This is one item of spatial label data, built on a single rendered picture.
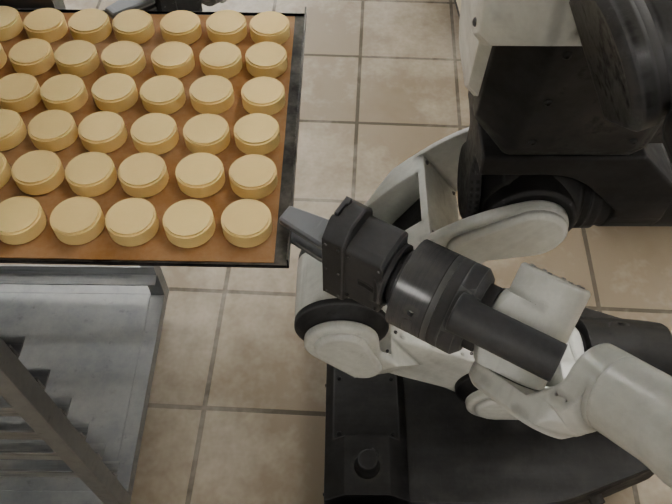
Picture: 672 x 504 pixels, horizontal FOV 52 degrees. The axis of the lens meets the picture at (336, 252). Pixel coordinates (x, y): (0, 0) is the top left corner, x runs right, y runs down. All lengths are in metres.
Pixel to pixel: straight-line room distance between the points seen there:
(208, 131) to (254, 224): 0.14
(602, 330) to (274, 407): 0.70
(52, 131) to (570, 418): 0.59
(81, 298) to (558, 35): 1.23
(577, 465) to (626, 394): 0.84
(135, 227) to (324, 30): 1.75
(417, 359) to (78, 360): 0.71
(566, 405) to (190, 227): 0.38
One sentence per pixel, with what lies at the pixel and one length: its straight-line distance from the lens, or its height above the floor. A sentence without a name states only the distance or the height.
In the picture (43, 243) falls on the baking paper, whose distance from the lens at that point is 0.74.
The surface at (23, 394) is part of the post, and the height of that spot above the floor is 0.64.
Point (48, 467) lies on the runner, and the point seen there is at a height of 0.23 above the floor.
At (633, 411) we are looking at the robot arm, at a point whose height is 0.95.
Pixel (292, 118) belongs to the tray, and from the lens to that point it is 0.81.
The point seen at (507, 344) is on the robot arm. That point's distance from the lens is 0.58.
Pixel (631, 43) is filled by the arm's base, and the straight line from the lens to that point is 0.43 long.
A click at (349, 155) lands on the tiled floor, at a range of 1.95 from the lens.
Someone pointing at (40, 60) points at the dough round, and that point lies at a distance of 0.92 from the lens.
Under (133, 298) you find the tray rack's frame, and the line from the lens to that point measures 1.55.
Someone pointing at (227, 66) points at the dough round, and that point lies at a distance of 0.85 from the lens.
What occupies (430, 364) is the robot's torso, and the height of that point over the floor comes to 0.36.
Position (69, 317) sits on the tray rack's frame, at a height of 0.15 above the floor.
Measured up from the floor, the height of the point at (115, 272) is 0.24.
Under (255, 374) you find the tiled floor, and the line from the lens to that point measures 1.58.
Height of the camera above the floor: 1.41
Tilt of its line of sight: 54 degrees down
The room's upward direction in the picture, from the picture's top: straight up
